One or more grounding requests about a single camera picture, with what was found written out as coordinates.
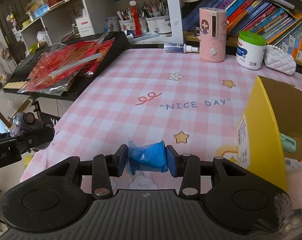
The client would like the pink humidifier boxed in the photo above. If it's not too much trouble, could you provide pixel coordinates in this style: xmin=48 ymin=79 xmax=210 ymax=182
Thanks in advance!
xmin=199 ymin=8 xmax=227 ymax=62

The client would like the white shelf unit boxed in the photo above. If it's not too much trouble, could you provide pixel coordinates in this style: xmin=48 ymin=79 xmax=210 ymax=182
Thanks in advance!
xmin=19 ymin=0 xmax=184 ymax=48

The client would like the mint green stapler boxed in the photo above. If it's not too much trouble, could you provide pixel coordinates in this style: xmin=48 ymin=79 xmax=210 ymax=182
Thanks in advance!
xmin=280 ymin=133 xmax=297 ymax=153

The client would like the blue plastic packet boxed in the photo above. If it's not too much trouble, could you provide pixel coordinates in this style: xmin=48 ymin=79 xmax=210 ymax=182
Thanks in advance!
xmin=128 ymin=140 xmax=168 ymax=176

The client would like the red decorations plastic bag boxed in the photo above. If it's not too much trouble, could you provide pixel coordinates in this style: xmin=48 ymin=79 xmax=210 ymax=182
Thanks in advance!
xmin=18 ymin=38 xmax=115 ymax=96

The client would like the row of books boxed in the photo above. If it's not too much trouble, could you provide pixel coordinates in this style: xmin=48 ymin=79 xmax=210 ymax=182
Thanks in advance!
xmin=181 ymin=0 xmax=302 ymax=63

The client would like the black Yamaha keyboard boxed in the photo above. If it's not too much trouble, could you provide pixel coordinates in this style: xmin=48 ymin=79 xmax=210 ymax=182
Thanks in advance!
xmin=4 ymin=31 xmax=129 ymax=101

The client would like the blue spray bottle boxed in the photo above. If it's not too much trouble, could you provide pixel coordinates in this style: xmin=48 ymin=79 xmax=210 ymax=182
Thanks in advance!
xmin=163 ymin=43 xmax=199 ymax=54

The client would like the white pen holder cup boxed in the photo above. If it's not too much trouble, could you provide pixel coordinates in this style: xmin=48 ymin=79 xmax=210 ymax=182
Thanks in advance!
xmin=146 ymin=15 xmax=171 ymax=34

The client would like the white staples box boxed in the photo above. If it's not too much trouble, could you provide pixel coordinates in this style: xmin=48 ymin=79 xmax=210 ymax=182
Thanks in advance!
xmin=285 ymin=158 xmax=302 ymax=172

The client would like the pink plush toy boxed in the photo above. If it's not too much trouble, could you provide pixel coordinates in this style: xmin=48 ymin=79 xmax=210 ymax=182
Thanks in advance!
xmin=287 ymin=168 xmax=302 ymax=209

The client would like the white quilted pouch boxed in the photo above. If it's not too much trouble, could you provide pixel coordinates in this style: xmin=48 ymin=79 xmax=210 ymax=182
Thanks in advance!
xmin=263 ymin=44 xmax=297 ymax=76

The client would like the pink checkered tablecloth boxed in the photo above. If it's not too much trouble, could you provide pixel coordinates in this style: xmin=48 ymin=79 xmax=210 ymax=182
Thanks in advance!
xmin=21 ymin=49 xmax=302 ymax=180

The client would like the yellow cardboard box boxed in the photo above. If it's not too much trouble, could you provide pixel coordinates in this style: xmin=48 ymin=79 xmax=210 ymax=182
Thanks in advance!
xmin=237 ymin=76 xmax=302 ymax=191

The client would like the white jar green lid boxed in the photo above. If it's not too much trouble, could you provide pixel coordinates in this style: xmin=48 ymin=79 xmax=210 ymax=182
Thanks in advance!
xmin=236 ymin=31 xmax=266 ymax=70

